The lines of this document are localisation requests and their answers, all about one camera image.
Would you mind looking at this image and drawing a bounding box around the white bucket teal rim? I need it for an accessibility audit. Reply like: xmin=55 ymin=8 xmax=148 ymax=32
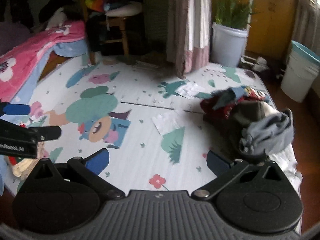
xmin=280 ymin=41 xmax=319 ymax=103

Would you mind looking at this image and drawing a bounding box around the white paper patch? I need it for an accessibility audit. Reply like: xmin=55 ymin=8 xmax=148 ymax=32
xmin=151 ymin=110 xmax=185 ymax=135

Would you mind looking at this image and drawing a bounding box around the white floral baby garment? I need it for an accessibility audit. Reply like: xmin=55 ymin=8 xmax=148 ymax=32
xmin=268 ymin=144 xmax=303 ymax=196

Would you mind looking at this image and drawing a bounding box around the cartoon printed play mat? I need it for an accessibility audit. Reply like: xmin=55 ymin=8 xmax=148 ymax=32
xmin=6 ymin=57 xmax=267 ymax=192

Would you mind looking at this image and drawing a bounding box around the cream folded garment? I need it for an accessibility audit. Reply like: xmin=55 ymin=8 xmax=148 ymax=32
xmin=8 ymin=142 xmax=48 ymax=180

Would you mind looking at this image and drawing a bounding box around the pink white curtain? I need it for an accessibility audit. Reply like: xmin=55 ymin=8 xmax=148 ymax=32
xmin=167 ymin=0 xmax=211 ymax=79

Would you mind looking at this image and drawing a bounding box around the white patterned paper sheet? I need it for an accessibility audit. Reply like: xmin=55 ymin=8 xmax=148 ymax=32
xmin=175 ymin=82 xmax=205 ymax=99

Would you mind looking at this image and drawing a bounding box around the green potted plant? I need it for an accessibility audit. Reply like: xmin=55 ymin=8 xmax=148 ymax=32
xmin=213 ymin=0 xmax=256 ymax=29

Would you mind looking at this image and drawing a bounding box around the wooden chair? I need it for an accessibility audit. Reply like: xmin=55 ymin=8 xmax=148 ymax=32
xmin=79 ymin=0 xmax=142 ymax=64

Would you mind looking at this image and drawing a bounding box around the grey hooded sweatshirt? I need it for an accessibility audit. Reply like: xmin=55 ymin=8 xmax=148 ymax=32
xmin=239 ymin=108 xmax=294 ymax=157

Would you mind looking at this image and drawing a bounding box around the dark clothes pile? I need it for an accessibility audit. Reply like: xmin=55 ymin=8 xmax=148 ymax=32
xmin=199 ymin=86 xmax=278 ymax=136

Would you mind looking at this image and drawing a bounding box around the white plastic bin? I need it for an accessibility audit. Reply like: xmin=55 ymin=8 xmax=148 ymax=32
xmin=211 ymin=22 xmax=248 ymax=68

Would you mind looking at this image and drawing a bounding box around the pink blue blanket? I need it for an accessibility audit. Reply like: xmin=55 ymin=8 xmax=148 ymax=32
xmin=1 ymin=21 xmax=87 ymax=102

